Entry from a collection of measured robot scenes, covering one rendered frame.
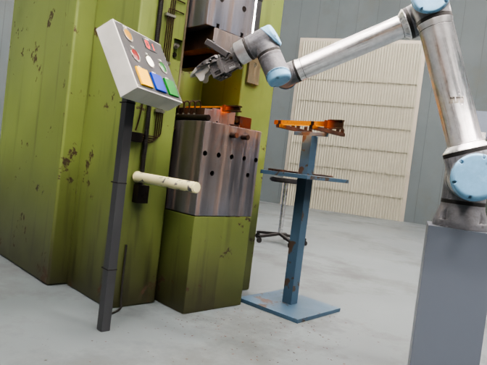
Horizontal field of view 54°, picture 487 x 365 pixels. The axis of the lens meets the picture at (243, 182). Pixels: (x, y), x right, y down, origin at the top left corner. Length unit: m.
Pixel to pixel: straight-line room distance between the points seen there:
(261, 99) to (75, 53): 1.02
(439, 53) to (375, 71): 8.49
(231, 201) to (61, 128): 0.93
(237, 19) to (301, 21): 8.34
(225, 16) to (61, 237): 1.39
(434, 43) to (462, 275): 0.79
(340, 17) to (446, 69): 8.99
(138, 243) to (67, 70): 0.95
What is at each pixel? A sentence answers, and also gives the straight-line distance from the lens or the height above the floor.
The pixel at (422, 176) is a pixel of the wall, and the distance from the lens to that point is 9.98.
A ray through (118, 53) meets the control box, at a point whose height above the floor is 1.08.
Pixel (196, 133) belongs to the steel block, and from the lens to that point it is 2.27.
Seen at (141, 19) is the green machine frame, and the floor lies 1.33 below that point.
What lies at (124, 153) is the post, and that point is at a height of 0.72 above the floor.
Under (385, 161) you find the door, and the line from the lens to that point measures 9.95.
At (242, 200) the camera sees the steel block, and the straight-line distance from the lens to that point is 2.43.
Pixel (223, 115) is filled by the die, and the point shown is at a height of 0.96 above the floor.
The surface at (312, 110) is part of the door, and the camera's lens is 10.24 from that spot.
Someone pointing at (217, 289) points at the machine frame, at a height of 0.10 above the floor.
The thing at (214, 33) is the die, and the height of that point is 1.33.
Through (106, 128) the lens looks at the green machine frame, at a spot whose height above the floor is 0.83.
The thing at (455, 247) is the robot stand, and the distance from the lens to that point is 1.82.
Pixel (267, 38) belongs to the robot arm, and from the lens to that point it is 1.83.
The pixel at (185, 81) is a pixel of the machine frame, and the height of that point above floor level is 1.17.
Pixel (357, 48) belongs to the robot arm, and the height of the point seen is 1.22.
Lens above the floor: 0.73
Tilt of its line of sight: 2 degrees down
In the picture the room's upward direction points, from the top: 7 degrees clockwise
